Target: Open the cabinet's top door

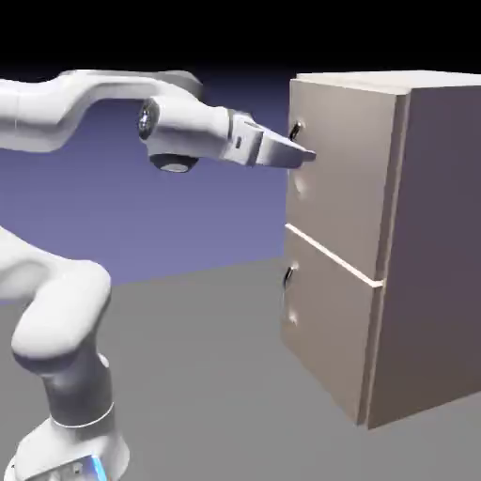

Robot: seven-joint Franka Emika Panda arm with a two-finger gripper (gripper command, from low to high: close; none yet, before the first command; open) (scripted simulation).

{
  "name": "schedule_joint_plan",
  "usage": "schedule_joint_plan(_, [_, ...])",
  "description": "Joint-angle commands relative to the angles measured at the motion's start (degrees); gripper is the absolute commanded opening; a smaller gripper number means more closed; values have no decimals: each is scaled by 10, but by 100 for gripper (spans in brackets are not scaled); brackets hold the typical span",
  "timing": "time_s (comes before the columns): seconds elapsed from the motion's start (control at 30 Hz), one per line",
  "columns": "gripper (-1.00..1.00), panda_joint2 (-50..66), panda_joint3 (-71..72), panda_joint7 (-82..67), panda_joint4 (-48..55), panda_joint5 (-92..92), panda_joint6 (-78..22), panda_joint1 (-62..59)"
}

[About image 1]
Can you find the beige wooden cabinet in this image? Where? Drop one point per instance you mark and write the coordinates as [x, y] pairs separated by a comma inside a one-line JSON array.
[[432, 225]]

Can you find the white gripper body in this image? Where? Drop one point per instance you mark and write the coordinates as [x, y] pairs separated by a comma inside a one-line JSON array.
[[278, 150]]

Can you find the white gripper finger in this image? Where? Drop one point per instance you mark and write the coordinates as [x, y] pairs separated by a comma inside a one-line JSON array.
[[309, 154]]

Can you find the small beige cabinet door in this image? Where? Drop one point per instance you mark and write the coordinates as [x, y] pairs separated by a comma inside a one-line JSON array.
[[327, 330]]

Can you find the large beige cabinet door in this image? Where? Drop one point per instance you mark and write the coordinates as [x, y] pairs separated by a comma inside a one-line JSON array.
[[338, 180]]

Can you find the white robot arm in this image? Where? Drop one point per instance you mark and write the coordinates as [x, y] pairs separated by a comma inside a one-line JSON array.
[[75, 97]]

